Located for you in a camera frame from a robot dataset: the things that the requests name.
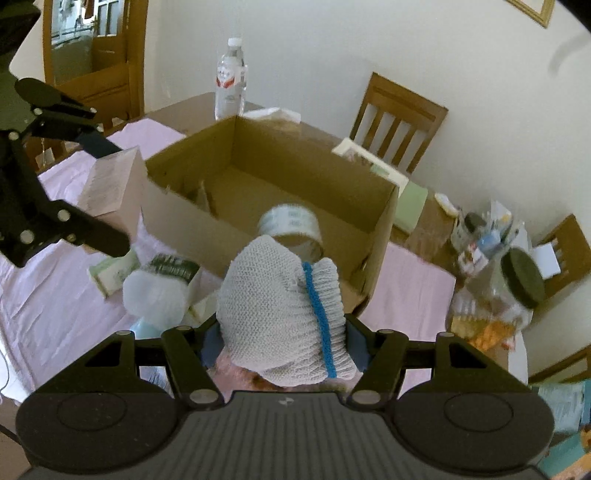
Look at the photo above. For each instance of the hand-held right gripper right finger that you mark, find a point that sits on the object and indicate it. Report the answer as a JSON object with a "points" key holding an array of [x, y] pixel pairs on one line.
{"points": [[355, 341]]}

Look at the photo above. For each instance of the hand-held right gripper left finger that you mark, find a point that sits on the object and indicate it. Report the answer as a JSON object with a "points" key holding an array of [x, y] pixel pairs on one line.
{"points": [[211, 344]]}

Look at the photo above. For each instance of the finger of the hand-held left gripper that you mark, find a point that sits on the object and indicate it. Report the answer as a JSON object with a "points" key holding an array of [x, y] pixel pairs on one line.
{"points": [[99, 143], [92, 233]]}

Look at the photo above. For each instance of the white green tissue pack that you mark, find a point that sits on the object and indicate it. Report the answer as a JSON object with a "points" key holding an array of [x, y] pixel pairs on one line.
{"points": [[113, 272]]}

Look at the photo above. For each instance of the clear bag with black dot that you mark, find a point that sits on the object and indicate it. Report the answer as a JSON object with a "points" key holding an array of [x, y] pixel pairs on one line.
{"points": [[115, 184]]}

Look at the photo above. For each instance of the white blue ball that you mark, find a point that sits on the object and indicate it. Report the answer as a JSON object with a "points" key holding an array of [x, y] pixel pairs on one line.
{"points": [[152, 295]]}

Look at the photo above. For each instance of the dark green medical pack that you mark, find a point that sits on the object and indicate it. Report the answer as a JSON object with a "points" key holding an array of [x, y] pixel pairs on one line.
{"points": [[173, 267]]}

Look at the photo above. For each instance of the large cardboard box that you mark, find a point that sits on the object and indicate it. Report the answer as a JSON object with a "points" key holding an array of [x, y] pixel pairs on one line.
{"points": [[277, 143]]}

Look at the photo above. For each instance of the white paper packet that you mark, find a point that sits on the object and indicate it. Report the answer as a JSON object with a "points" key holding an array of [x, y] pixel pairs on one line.
{"points": [[201, 311]]}

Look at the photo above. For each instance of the wooden glass door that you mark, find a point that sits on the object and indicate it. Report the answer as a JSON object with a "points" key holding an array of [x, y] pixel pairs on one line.
{"points": [[111, 55]]}

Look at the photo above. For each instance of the orange snack pack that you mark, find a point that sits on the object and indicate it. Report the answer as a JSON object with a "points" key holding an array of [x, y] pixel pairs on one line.
{"points": [[485, 332]]}

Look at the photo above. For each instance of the white green-print pouch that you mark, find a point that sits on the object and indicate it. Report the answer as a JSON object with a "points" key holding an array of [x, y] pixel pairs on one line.
{"points": [[291, 219]]}

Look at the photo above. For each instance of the clear plastic water bottle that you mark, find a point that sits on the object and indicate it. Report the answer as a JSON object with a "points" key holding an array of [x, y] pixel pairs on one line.
{"points": [[229, 92]]}

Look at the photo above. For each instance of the pale green folder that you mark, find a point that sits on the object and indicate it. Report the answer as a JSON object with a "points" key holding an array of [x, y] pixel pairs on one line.
{"points": [[411, 205]]}

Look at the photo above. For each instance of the small jar dark lid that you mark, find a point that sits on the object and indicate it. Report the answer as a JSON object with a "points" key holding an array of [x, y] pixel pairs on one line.
{"points": [[472, 222]]}

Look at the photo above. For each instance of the clear jar black lid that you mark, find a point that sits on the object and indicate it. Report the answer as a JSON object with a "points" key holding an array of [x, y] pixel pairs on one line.
{"points": [[521, 277]]}

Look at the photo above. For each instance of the white tissue bundle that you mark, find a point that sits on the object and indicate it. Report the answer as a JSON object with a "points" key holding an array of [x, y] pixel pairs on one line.
{"points": [[277, 114]]}

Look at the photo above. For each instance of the wooden chair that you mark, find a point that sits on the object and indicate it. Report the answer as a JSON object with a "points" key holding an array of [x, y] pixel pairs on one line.
{"points": [[554, 369], [570, 235], [397, 94]]}

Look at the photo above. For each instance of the pale teal bag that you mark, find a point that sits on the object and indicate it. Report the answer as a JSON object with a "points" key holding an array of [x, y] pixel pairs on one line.
{"points": [[558, 404]]}

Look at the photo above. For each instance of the teal box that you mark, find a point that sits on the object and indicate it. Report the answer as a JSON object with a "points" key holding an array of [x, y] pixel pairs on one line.
{"points": [[570, 454]]}

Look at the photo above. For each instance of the gold picture frame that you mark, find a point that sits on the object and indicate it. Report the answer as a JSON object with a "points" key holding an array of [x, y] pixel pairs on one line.
{"points": [[538, 11]]}

